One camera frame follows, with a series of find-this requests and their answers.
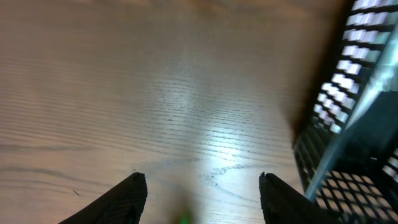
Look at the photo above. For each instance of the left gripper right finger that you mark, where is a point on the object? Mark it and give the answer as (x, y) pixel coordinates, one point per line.
(282, 204)

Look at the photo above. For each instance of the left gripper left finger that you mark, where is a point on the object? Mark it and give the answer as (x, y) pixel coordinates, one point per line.
(123, 204)

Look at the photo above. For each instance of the black plastic basket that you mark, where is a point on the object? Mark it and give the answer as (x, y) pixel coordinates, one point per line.
(346, 151)

